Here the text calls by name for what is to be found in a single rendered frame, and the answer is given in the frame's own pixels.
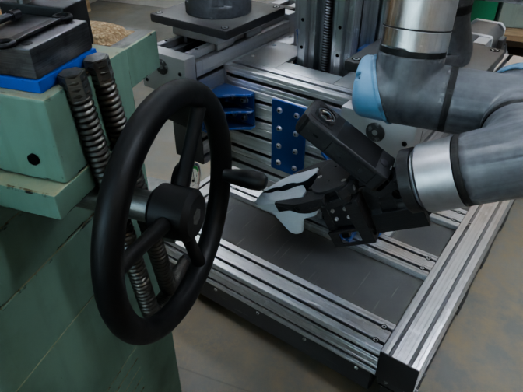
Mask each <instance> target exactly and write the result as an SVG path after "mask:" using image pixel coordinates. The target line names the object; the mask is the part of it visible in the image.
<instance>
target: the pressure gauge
mask: <svg viewBox="0 0 523 392"><path fill-rule="evenodd" d="M178 164H179V163H178ZM178 164H177V165H176V166H175V167H174V170H173V173H172V176H171V182H170V183H171V184H174V180H175V177H176V173H177V168H178ZM193 172H194V176H193ZM193 172H192V177H191V184H190V187H193V188H197V189H199V185H200V182H201V168H200V166H199V165H198V164H197V163H194V168H193ZM194 178H195V182H192V180H194Z"/></svg>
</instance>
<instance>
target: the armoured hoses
mask: <svg viewBox="0 0 523 392"><path fill-rule="evenodd" d="M83 64H84V67H85V69H83V68H78V67H73V68H67V69H63V70H62V71H61V72H59V73H58V75H57V79H58V82H59V85H60V86H62V87H63V88H65V92H66V93H67V98H68V100H69V105H71V106H72V107H71V111H73V117H75V123H77V125H76V127H77V128H78V129H79V134H80V139H82V144H83V145H84V148H83V149H84V150H85V151H86V156H87V160H88V161H89V164H88V165H90V166H91V167H90V170H91V171H92V172H93V173H92V175H93V176H94V180H95V181H96V185H97V190H99V189H100V184H101V181H102V178H103V175H104V171H105V169H106V166H107V162H108V160H109V158H110V156H111V152H110V151H109V146H108V145H107V141H106V140H105V135H104V130H103V129H102V124H101V123H100V119H99V118H98V113H97V112H96V108H97V107H95V106H94V100H92V97H93V95H92V94H91V93H92V90H91V87H90V83H89V80H88V77H87V74H86V70H87V71H88V72H89V73H90V76H91V77H92V82H93V84H94V88H95V89H96V94H97V99H98V100H99V105H101V108H100V109H101V110H102V111H103V113H102V115H103V116H104V121H106V123H105V125H106V126H107V131H109V132H108V135H109V136H110V141H112V143H111V145H112V146H113V148H114V146H115V143H116V141H117V140H118V137H119V135H120V133H121V132H122V130H123V128H124V126H125V125H126V123H127V117H126V116H125V112H124V107H123V106H122V101H121V100H120V98H121V96H120V95H119V94H118V93H119V90H118V89H117V84H116V83H115V78H114V71H113V68H112V66H111V61H110V59H109V55H108V54H107V53H101V52H97V53H93V54H89V55H87V56H86V57H85V58H84V59H83ZM135 187H137V188H142V189H146V190H148V187H147V186H146V179H145V178H144V174H142V169H141V170H140V173H139V177H138V180H137V183H136V185H135ZM137 223H138V224H139V231H141V235H142V234H143V233H144V232H145V231H146V230H147V229H148V227H147V225H146V223H145V222H141V221H138V220H137ZM136 240H137V235H136V234H135V230H134V226H133V222H132V220H131V219H128V222H127V228H126V234H125V249H126V248H127V247H129V246H130V245H131V244H132V243H133V242H134V241H136ZM147 253H148V256H149V259H150V263H151V265H152V266H153V272H154V273H155V276H156V281H157V282H158V286H159V288H160V292H159V293H158V295H157V296H155V293H154V290H153V287H152V283H151V280H150V277H149V273H148V269H147V268H146V263H145V261H144V258H143V256H142V257H141V258H140V259H139V260H138V261H137V262H136V263H135V264H134V265H133V266H132V268H131V269H130V270H129V271H128V272H127V274H128V277H129V281H130V282H131V285H132V288H133V292H134V293H135V298H136V299H137V302H138V305H139V309H140V311H141V312H142V315H143V317H144V318H146V317H150V316H152V315H153V314H155V313H156V312H158V311H159V310H160V309H161V308H162V307H163V306H164V305H165V304H166V303H167V302H168V301H169V300H170V298H171V297H172V295H173V294H174V293H175V291H176V290H177V288H178V286H179V285H180V283H181V281H182V279H183V277H184V276H185V274H186V272H187V270H188V267H189V265H190V263H191V259H190V257H189V255H188V254H183V255H182V256H181V257H180V258H179V259H178V261H177V263H176V265H175V266H174V268H173V270H172V268H171V265H170V262H169V258H168V255H167V251H166V248H165V245H164V241H163V237H162V238H161V239H160V240H159V241H158V242H156V243H155V244H154V245H153V246H152V247H151V248H150V249H149V250H148V251H147Z"/></svg>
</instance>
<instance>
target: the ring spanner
mask: <svg viewBox="0 0 523 392"><path fill-rule="evenodd" d="M72 18H73V15H72V14H71V13H69V12H59V13H55V14H54V15H53V16H52V19H49V20H47V21H45V22H43V23H41V24H38V25H36V26H34V27H31V28H29V29H28V30H24V31H23V32H21V33H18V34H16V35H14V36H12V37H9V38H1V39H0V50H6V49H10V48H12V47H15V46H16V43H17V42H19V41H21V40H24V39H26V38H27V37H30V36H32V35H34V34H36V33H39V32H40V31H42V30H45V29H47V28H49V27H51V26H53V25H55V24H57V23H60V22H67V21H69V20H71V19H72Z"/></svg>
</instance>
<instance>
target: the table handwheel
mask: <svg viewBox="0 0 523 392"><path fill-rule="evenodd" d="M185 106H191V109H190V113H189V117H188V124H187V128H186V133H185V137H184V144H183V148H182V151H181V157H180V161H179V164H178V168H177V173H176V177H175V180H174V184H169V183H161V184H160V185H159V186H158V187H156V188H155V189H154V190H153V191H150V190H146V189H142V188H137V187H135V185H136V183H137V180H138V177H139V173H140V170H141V169H142V164H143V163H144V160H145V158H146V155H147V153H148V151H149V149H150V147H151V145H152V143H153V141H154V139H155V137H156V136H157V134H158V132H159V131H160V129H161V128H162V127H163V125H164V124H165V122H166V121H167V120H168V119H169V118H170V116H171V115H172V114H174V113H175V112H176V111H177V110H179V109H180V108H182V107H185ZM203 122H204V124H205V128H206V131H207V135H208V140H209V150H210V185H209V199H208V204H207V209H206V212H205V199H204V197H203V195H202V192H201V191H200V190H199V189H197V188H193V187H190V184H191V177H192V172H193V168H194V163H195V155H196V151H197V146H198V140H199V136H200V133H201V130H202V123H203ZM224 169H232V152H231V141H230V131H229V127H228V123H227V119H226V115H225V113H224V110H223V107H222V105H221V103H220V101H219V99H218V98H217V96H216V95H215V93H214V92H213V91H212V90H211V89H210V88H209V87H208V86H207V85H205V84H203V83H201V82H199V81H197V80H195V79H175V80H171V81H169V82H166V83H164V84H163V85H161V86H160V87H158V88H157V89H155V90H153V91H152V92H151V93H150V94H149V95H148V96H147V97H146V98H145V99H144V100H143V101H142V102H141V103H140V104H139V106H138V107H137V108H136V109H135V111H134V113H133V114H132V115H131V116H130V118H129V119H128V122H127V123H126V125H125V126H124V128H123V130H122V132H121V133H120V135H119V137H118V140H117V141H116V143H115V146H114V148H113V150H112V153H111V156H110V158H109V160H108V162H107V166H106V169H105V171H104V175H103V178H102V181H101V184H100V189H99V190H97V186H96V187H95V188H94V189H93V190H92V191H91V192H90V193H89V194H88V195H87V196H86V197H85V198H84V199H82V200H81V202H80V203H78V204H77V206H76V207H79V208H85V209H89V210H92V211H94V216H93V226H92V233H91V244H90V268H91V279H92V285H93V293H94V297H95V300H96V303H97V308H98V310H99V313H100V315H101V317H102V319H103V321H104V323H105V324H106V325H107V327H108V329H109V330H110V331H111V332H112V334H113V335H114V336H116V337H117V338H119V339H120V340H122V341H123V342H126V343H128V344H131V345H148V344H152V343H154V342H156V341H159V340H160V339H162V338H164V337H166V336H167V335H168V334H169V333H170V332H171V331H172V330H173V329H174V328H176V327H177V325H178V324H179V323H180V322H181V321H182V320H183V319H184V318H185V316H186V315H187V314H188V312H189V310H190V309H191V308H192V306H193V305H194V303H195V301H196V299H197V298H198V296H199V294H200V292H201V291H202V288H203V286H204V284H205V282H206V279H207V278H208V276H209V272H210V270H211V268H212V265H213V262H214V260H215V257H216V253H217V250H218V248H219V243H220V240H221V237H222V234H223V228H224V224H225V221H226V214H227V209H228V204H229V198H230V185H231V184H230V183H228V182H225V181H223V180H222V175H223V171H224ZM128 219H134V220H138V221H141V222H145V223H146V225H147V227H148V229H147V230H146V231H145V232H144V233H143V234H142V235H141V236H140V237H139V238H138V239H137V240H136V241H134V242H133V243H132V244H131V245H130V246H129V247H127V248H126V249H125V234H126V228H127V222H128ZM202 225H203V226H202ZM201 228H202V232H201V235H200V238H199V241H198V243H197V241H196V239H195V237H196V236H197V235H198V234H199V232H200V230H201ZM162 237H164V238H167V239H172V240H177V241H181V242H182V243H183V244H184V246H185V248H186V251H187V252H188V255H189V257H190V259H191V263H190V265H189V267H188V270H187V272H186V274H185V276H184V277H183V279H182V281H181V283H180V285H179V286H178V288H177V290H176V291H175V293H174V294H173V295H172V297H171V298H170V300H169V301H168V302H167V303H166V304H165V305H164V306H163V307H162V308H161V309H160V310H159V311H158V312H156V313H155V314H153V315H152V316H150V317H146V318H143V317H140V316H138V315H137V314H136V313H135V311H134V310H133V309H132V305H131V303H130V301H129V299H128V294H127V289H126V284H125V274H126V273H127V272H128V271H129V270H130V269H131V268H132V266H133V265H134V264H135V263H136V262H137V261H138V260H139V259H140V258H141V257H142V256H143V255H144V254H145V253H146V252H147V251H148V250H149V249H150V248H151V247H152V246H153V245H154V244H155V243H156V242H158V241H159V240H160V239H161V238H162Z"/></svg>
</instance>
